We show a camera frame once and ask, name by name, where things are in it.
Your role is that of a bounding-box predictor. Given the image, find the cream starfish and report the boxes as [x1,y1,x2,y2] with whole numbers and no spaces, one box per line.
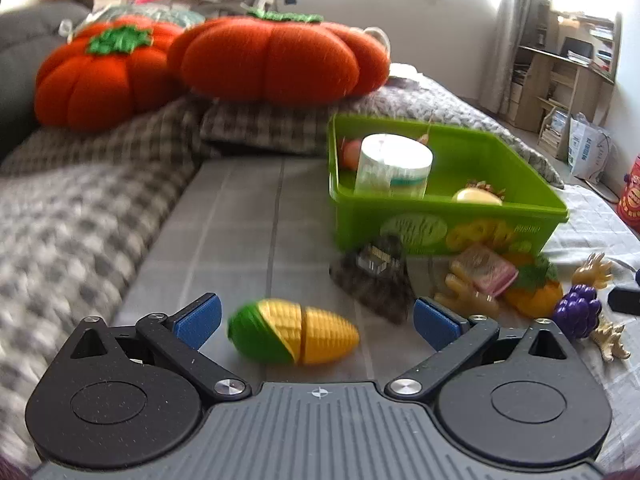
[589,315,631,363]

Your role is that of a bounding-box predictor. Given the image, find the purple toy grapes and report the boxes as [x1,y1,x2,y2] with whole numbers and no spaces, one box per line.
[552,284,602,340]

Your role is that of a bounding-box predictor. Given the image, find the orange toy pumpkin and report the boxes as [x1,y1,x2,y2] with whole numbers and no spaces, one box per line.
[501,252,564,318]

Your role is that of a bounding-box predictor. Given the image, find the toy corn cob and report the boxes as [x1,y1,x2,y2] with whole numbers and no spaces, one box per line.
[227,298,360,366]

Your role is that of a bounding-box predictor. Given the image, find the pink toy pig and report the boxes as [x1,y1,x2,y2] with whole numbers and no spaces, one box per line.
[338,139,361,171]

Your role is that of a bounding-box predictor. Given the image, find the right amber octopus toy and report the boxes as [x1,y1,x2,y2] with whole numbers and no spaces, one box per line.
[572,252,612,289]

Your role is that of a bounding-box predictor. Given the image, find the pink toy block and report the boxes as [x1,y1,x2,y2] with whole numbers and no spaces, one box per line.
[457,245,518,297]

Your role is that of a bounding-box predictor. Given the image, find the red printed bag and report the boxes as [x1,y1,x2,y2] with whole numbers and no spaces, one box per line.
[616,156,640,231]

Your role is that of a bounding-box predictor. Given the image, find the dark hair claw clip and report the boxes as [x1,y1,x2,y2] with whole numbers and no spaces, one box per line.
[329,234,416,325]

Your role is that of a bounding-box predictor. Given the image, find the yellow toy lemon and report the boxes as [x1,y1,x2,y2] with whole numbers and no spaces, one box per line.
[452,188,502,206]

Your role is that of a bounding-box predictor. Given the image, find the green plastic bin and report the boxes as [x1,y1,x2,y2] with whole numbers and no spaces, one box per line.
[328,114,570,256]

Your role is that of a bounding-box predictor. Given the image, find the white paper bag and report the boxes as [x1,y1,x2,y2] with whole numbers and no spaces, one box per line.
[568,113,612,183]

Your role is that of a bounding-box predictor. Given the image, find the grey checked quilt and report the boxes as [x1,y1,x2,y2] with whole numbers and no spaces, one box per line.
[0,62,566,466]

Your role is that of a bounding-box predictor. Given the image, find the clear cotton swab jar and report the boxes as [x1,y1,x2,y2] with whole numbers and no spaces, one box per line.
[354,133,434,198]

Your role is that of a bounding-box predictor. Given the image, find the wooden desk shelf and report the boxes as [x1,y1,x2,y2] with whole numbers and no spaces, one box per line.
[503,0,622,160]

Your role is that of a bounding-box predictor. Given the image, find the left orange pumpkin cushion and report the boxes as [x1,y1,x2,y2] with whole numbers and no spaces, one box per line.
[34,15,184,134]

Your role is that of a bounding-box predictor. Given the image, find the orange pumpkin cushion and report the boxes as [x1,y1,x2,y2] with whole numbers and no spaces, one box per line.
[34,15,184,134]
[167,14,390,107]

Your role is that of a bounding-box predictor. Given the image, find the right orange pumpkin cushion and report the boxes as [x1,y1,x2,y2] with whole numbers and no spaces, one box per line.
[167,14,390,107]

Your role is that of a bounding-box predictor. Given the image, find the white plush toy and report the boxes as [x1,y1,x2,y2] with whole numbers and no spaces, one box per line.
[363,27,390,56]

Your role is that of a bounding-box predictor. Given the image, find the grey window curtain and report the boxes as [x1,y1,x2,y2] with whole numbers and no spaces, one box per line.
[478,0,537,114]

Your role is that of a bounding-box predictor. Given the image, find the grey sofa backrest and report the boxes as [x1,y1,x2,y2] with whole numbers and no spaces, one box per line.
[0,1,89,156]

